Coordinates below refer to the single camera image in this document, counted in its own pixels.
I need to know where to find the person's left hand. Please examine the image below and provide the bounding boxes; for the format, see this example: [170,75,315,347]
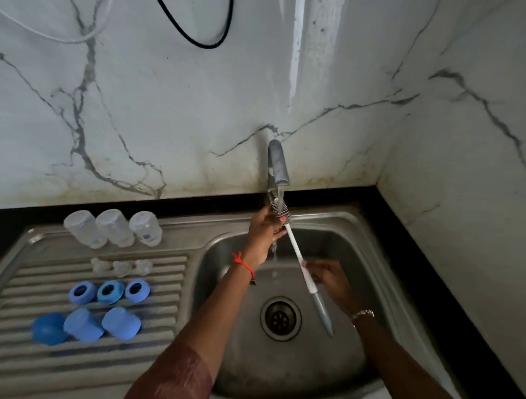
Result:
[243,205,288,269]

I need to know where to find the person's right hand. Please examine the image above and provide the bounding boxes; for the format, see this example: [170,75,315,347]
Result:
[302,259,363,318]

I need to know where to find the white grey bottle brush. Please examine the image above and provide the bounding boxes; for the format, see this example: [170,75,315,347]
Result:
[276,210,335,338]

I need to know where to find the grey metal faucet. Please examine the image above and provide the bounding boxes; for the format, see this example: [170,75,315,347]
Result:
[266,139,291,218]

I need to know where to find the person's right forearm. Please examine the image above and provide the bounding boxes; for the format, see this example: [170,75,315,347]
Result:
[353,312,453,399]

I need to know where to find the person's left forearm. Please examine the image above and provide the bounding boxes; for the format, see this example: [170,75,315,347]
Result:
[173,256,256,385]

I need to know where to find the red thread wristband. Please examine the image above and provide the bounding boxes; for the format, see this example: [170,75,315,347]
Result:
[231,252,256,285]

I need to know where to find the round metal drain strainer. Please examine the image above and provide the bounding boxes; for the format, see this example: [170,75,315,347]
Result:
[260,296,302,343]

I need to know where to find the stainless steel sink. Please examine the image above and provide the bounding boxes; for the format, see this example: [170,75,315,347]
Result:
[0,205,462,399]

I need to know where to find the clear plastic baby bottle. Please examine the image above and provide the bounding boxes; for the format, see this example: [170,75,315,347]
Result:
[95,209,135,248]
[63,210,108,250]
[128,211,163,247]

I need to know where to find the maroon patterned sleeve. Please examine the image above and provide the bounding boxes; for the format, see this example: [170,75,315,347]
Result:
[123,340,214,399]

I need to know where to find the light blue bottle cap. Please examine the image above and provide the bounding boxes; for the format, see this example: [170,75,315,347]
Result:
[63,308,105,343]
[101,307,142,341]

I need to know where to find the dark blue bottle cap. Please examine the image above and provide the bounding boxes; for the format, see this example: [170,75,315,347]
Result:
[32,313,69,347]

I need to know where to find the silver metal bracelet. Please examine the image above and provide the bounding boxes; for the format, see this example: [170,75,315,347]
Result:
[350,309,375,326]

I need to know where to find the blue bottle collar ring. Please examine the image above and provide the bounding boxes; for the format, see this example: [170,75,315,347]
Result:
[124,280,151,304]
[97,280,125,306]
[68,281,98,306]

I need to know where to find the black cable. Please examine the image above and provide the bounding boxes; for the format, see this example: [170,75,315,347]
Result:
[157,0,235,50]

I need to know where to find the white cable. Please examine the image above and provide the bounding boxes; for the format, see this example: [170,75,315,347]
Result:
[0,0,114,44]

